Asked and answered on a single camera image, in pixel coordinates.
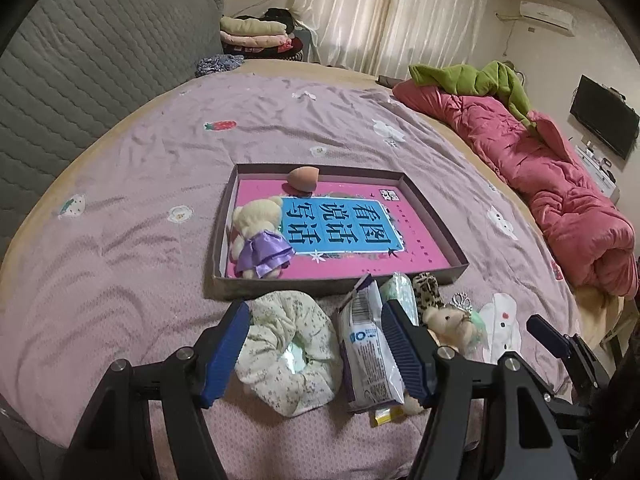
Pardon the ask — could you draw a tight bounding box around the pink book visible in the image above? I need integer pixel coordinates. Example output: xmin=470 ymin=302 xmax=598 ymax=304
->
xmin=225 ymin=180 xmax=453 ymax=279

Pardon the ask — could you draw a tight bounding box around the dark printed cloth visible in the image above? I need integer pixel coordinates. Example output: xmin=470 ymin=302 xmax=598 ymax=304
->
xmin=222 ymin=42 xmax=306 ymax=63

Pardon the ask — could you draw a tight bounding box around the leopard print scrunchie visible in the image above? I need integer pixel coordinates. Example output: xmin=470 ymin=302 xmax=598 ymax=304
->
xmin=411 ymin=272 xmax=445 ymax=328

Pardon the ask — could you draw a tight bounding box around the blue knitted cloth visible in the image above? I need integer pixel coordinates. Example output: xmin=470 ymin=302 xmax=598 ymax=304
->
xmin=194 ymin=54 xmax=245 ymax=78

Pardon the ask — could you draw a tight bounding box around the pink quilt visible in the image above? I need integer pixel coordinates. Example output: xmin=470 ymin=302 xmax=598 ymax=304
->
xmin=392 ymin=77 xmax=640 ymax=296

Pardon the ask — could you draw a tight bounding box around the white air conditioner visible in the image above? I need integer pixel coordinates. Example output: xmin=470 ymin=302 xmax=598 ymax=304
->
xmin=519 ymin=0 xmax=577 ymax=37

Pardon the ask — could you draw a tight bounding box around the green garment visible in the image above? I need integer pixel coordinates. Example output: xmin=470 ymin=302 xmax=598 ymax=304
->
xmin=409 ymin=60 xmax=533 ymax=126

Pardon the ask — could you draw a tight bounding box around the white shelf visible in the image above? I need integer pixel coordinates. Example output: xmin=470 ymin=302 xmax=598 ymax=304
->
xmin=575 ymin=145 xmax=621 ymax=206

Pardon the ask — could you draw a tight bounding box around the cream curtain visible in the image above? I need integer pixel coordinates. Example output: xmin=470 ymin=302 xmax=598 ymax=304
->
xmin=292 ymin=0 xmax=493 ymax=77

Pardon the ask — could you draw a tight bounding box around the purple printed bedsheet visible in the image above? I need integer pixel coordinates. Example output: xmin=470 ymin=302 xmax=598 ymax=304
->
xmin=0 ymin=74 xmax=583 ymax=480

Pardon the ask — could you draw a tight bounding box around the teddy bear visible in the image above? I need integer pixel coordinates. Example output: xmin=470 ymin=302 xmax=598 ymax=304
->
xmin=420 ymin=294 xmax=488 ymax=361
xmin=230 ymin=197 xmax=296 ymax=280

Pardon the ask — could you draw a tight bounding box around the pink shallow tray box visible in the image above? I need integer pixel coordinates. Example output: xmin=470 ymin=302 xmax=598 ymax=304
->
xmin=212 ymin=163 xmax=470 ymax=302

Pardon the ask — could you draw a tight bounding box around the folded cream cloth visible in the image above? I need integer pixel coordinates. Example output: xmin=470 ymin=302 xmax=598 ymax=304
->
xmin=220 ymin=16 xmax=288 ymax=36

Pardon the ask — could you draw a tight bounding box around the black garment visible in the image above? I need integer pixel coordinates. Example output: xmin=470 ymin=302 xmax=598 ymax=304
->
xmin=262 ymin=7 xmax=301 ymax=31

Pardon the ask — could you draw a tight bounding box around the folded pink cloth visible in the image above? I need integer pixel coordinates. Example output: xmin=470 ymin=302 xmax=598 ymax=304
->
xmin=221 ymin=30 xmax=293 ymax=52

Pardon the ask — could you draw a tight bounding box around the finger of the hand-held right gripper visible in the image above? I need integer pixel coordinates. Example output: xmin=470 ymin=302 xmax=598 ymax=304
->
xmin=526 ymin=314 xmax=572 ymax=359

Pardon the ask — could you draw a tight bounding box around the teddy bear in purple dress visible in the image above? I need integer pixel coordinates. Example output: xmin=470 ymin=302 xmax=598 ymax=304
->
xmin=230 ymin=197 xmax=296 ymax=280

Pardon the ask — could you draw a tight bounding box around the floral cream scrunchie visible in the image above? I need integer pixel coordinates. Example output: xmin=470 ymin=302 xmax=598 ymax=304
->
xmin=234 ymin=291 xmax=346 ymax=418

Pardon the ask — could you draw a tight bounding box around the grey quilted headboard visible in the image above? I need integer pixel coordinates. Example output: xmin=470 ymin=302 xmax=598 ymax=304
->
xmin=0 ymin=0 xmax=225 ymax=261

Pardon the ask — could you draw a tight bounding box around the orange makeup sponge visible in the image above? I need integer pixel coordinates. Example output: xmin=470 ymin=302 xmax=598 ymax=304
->
xmin=286 ymin=166 xmax=319 ymax=195

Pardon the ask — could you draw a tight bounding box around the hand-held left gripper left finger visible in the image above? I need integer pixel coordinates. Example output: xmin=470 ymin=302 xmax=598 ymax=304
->
xmin=60 ymin=300 xmax=251 ymax=480

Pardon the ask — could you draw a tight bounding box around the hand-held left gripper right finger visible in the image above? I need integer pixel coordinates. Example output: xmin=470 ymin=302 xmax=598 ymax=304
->
xmin=381 ymin=300 xmax=591 ymax=480

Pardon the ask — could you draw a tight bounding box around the small yellow packet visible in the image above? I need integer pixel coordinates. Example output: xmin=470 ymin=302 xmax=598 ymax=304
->
xmin=370 ymin=405 xmax=406 ymax=428

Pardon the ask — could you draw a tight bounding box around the wall television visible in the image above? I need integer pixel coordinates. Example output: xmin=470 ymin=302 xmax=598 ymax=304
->
xmin=570 ymin=74 xmax=640 ymax=161

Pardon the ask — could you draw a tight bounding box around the green tissue packet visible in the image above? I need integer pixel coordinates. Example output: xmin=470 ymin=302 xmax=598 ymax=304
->
xmin=380 ymin=271 xmax=421 ymax=328

